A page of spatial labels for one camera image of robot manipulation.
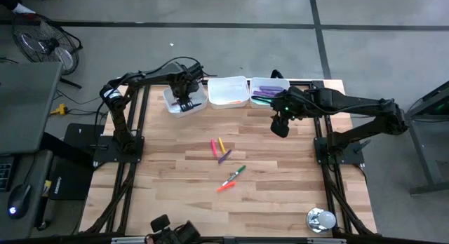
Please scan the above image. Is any purple pen-style highlighter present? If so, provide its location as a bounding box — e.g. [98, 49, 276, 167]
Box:
[217, 149, 233, 165]

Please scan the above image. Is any white plastic bin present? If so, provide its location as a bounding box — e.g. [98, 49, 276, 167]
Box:
[207, 75, 250, 110]
[162, 81, 208, 118]
[248, 77, 291, 110]

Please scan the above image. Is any green fine-tip marker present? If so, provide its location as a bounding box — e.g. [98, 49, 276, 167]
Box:
[229, 164, 247, 179]

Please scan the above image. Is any black clamp lever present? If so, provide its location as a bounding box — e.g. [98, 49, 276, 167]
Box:
[353, 139, 372, 154]

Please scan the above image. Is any orange pen-style highlighter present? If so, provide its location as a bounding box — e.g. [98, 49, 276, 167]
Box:
[216, 181, 237, 194]

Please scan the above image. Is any silver lamp reflector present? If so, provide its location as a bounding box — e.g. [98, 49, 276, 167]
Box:
[304, 207, 326, 234]

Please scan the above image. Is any yellow power plug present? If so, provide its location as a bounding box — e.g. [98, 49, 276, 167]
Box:
[50, 102, 69, 116]

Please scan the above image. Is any white light bulb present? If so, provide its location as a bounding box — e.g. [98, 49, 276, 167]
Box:
[317, 210, 337, 230]

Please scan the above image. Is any black metal desk stand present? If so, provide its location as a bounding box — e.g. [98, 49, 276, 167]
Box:
[387, 81, 449, 196]

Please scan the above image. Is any black floor fan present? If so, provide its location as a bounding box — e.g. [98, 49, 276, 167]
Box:
[12, 12, 83, 90]

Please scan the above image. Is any black equipment case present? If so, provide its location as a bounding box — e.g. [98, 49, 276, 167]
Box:
[40, 123, 106, 202]

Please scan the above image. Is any grey flat panel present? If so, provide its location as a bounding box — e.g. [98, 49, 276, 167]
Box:
[0, 61, 63, 156]

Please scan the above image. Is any yellow black tag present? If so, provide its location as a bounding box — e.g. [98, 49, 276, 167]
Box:
[41, 179, 53, 198]

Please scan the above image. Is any person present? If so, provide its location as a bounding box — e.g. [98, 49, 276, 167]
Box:
[0, 0, 64, 21]

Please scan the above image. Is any black keyboard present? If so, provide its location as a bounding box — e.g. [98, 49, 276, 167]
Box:
[0, 155, 15, 193]

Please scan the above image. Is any black computer mouse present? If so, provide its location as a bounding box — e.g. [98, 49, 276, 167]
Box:
[6, 183, 32, 219]

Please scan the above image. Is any grey desk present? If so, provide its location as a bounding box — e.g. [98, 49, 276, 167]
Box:
[0, 149, 54, 242]

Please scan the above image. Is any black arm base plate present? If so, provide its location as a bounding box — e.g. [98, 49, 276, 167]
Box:
[93, 135, 145, 164]
[314, 137, 366, 165]

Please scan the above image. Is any black power cable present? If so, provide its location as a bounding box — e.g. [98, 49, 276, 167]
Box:
[52, 89, 109, 128]

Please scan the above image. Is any black camera device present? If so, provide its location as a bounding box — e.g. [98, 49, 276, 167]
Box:
[145, 214, 201, 244]

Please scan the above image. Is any silver metal bracket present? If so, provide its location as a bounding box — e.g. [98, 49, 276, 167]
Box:
[110, 236, 152, 244]
[307, 238, 347, 244]

